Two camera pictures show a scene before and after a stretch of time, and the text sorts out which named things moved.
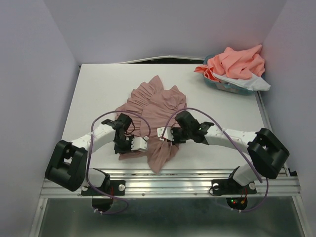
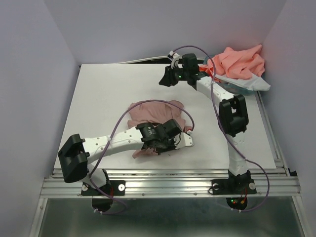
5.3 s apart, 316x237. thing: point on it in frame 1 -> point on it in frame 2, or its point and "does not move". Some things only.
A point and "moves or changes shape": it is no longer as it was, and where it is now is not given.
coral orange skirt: [241, 63] does not move
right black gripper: [176, 141] -> [167, 80]
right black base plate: [236, 195] does not move
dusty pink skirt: [152, 106] moves or changes shape
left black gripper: [128, 149] -> [172, 147]
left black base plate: [101, 201] does not move
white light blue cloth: [252, 82] does not move
